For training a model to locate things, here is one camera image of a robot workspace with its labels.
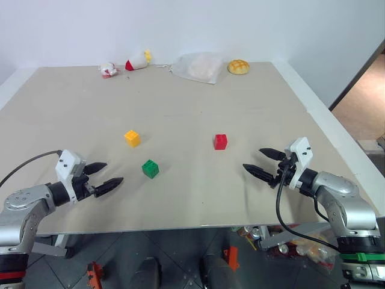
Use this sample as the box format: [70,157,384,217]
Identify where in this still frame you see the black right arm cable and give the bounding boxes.
[275,162,342,252]

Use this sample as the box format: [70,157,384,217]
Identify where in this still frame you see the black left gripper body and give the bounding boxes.
[71,171,97,202]

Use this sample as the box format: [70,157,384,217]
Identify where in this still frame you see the yellow toy block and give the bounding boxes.
[123,129,141,148]

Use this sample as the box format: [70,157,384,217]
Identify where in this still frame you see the dark rounded shape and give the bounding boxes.
[131,256,162,289]
[199,255,243,289]

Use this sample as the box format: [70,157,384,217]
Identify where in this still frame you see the red and white candy wrapper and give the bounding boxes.
[98,61,122,80]

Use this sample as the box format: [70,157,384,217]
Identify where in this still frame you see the green toy block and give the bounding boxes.
[141,159,160,179]

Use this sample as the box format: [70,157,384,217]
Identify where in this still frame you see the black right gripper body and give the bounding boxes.
[269,152,298,190]

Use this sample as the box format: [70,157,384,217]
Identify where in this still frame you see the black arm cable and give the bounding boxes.
[0,150,63,188]
[275,162,342,252]

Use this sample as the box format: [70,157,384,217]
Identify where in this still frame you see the clear plastic bag, white contents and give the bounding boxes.
[156,52,224,85]

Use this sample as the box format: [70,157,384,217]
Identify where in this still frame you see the grey table leg bracket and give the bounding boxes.
[31,233,75,259]
[259,225,303,250]

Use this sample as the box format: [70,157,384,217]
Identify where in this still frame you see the red toy block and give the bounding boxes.
[214,133,229,151]

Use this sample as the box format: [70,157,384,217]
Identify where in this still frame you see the golden pineapple bun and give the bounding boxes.
[226,58,251,75]

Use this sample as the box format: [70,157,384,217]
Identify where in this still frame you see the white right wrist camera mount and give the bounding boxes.
[283,137,314,191]

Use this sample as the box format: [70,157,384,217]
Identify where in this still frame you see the dark brown door frame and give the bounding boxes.
[327,40,385,111]

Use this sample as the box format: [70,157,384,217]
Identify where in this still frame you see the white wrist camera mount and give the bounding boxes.
[283,137,314,191]
[55,149,88,202]

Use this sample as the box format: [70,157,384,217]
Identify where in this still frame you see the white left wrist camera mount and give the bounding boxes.
[55,149,88,202]

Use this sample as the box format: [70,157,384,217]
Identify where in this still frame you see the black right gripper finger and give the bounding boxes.
[242,163,276,183]
[259,148,285,161]

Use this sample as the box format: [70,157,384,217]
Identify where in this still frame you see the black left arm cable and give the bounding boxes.
[0,150,63,188]

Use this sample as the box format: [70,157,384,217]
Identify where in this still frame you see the clear bag of snacks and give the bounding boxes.
[269,224,341,274]

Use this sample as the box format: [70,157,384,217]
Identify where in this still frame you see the orange plastic clamp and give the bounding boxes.
[86,261,105,289]
[223,246,241,271]

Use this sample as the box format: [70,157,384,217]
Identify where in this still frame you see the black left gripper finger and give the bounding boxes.
[84,162,108,175]
[93,176,125,198]

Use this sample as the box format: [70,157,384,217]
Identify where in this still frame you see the grey box on floor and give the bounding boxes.
[357,139,385,155]

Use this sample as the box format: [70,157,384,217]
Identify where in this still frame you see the white and red toy carton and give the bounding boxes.
[125,51,149,72]

